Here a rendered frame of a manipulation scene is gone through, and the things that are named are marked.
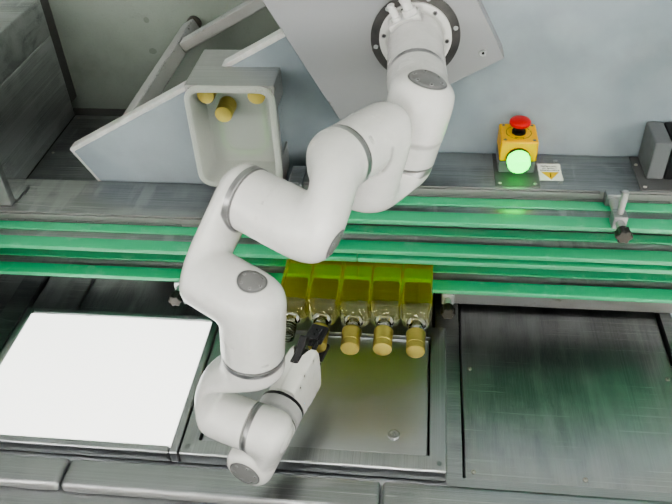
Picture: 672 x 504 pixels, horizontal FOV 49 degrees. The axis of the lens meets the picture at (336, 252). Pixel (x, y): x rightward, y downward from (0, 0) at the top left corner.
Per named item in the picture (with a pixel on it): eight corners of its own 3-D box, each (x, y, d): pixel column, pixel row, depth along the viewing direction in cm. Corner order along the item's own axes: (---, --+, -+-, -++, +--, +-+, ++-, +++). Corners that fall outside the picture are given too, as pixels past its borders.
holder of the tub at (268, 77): (215, 182, 160) (206, 203, 154) (194, 66, 143) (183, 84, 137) (292, 184, 158) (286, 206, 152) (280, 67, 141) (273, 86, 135)
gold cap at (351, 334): (342, 337, 134) (340, 355, 130) (341, 323, 132) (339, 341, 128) (361, 338, 133) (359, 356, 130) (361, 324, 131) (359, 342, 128)
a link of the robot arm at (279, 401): (297, 447, 120) (304, 433, 122) (293, 413, 114) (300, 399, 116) (256, 434, 122) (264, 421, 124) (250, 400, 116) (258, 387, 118)
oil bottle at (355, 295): (349, 257, 153) (338, 331, 136) (348, 236, 149) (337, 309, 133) (376, 258, 152) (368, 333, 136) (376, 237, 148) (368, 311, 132)
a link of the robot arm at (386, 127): (382, 145, 90) (354, 244, 100) (469, 90, 106) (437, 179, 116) (321, 111, 93) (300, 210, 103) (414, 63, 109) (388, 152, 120)
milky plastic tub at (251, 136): (210, 163, 156) (200, 186, 150) (192, 66, 142) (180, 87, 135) (290, 165, 155) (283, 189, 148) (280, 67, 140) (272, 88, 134)
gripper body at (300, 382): (302, 437, 121) (327, 387, 129) (298, 398, 114) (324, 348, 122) (261, 425, 123) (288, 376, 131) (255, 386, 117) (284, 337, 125)
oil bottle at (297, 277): (294, 255, 154) (276, 328, 138) (292, 234, 150) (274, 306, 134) (320, 256, 153) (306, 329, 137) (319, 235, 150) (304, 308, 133)
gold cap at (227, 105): (218, 95, 144) (212, 106, 141) (235, 95, 143) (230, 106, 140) (220, 111, 146) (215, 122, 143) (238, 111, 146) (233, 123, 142)
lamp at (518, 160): (504, 167, 141) (505, 176, 139) (507, 147, 138) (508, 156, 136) (528, 168, 140) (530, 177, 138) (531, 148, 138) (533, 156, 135)
